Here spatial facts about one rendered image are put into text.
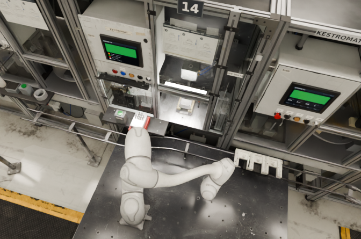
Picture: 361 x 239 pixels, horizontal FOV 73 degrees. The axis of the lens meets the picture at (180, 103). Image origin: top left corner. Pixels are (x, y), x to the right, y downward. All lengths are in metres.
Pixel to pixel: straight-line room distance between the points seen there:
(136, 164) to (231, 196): 1.06
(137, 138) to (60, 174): 1.84
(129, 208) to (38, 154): 1.73
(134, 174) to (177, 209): 0.87
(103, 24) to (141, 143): 0.68
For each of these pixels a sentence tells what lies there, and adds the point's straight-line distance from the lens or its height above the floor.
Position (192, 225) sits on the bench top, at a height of 0.68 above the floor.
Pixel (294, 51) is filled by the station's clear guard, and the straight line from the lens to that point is 1.36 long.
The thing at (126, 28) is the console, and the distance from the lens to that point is 1.43.
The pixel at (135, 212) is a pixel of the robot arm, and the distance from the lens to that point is 1.80.
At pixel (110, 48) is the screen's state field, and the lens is 1.56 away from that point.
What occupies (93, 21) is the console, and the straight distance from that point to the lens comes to 1.52.
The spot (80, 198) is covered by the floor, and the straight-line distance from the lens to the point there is 2.92.
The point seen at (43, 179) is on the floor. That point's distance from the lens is 3.13.
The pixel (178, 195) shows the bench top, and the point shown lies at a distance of 2.08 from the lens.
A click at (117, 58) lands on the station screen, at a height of 1.57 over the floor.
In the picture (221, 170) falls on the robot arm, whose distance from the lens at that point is 1.56.
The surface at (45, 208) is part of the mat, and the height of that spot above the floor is 0.01.
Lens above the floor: 2.69
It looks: 56 degrees down
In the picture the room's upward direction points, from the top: 4 degrees clockwise
